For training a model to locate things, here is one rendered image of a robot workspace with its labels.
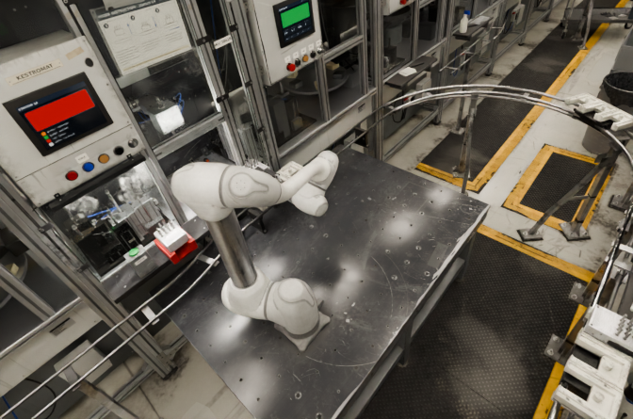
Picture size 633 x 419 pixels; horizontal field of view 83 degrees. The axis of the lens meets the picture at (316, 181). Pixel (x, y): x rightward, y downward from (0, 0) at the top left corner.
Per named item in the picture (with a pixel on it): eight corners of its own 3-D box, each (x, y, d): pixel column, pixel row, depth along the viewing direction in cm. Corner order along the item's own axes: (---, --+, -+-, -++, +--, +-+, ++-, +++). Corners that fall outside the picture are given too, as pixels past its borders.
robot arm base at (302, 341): (337, 314, 156) (336, 307, 152) (302, 353, 144) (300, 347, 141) (307, 291, 166) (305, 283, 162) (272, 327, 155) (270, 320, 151)
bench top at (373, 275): (300, 473, 119) (298, 470, 116) (151, 297, 179) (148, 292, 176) (489, 209, 195) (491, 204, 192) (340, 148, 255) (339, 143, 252)
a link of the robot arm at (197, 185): (269, 329, 146) (222, 319, 152) (283, 295, 158) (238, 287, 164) (215, 186, 98) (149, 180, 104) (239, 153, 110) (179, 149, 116)
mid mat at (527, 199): (581, 239, 247) (582, 238, 247) (500, 206, 279) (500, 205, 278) (616, 164, 298) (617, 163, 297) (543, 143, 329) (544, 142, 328)
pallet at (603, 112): (560, 110, 230) (566, 96, 224) (579, 105, 232) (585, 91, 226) (611, 139, 203) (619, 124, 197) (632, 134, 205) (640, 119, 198)
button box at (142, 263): (141, 278, 154) (128, 262, 146) (133, 269, 159) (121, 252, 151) (157, 266, 158) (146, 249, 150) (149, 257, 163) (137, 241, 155)
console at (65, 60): (40, 211, 124) (-69, 90, 94) (19, 181, 140) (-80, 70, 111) (149, 151, 145) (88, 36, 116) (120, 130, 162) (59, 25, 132)
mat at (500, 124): (478, 194, 292) (478, 193, 291) (413, 169, 325) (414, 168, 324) (633, -7, 587) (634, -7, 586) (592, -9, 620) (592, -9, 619)
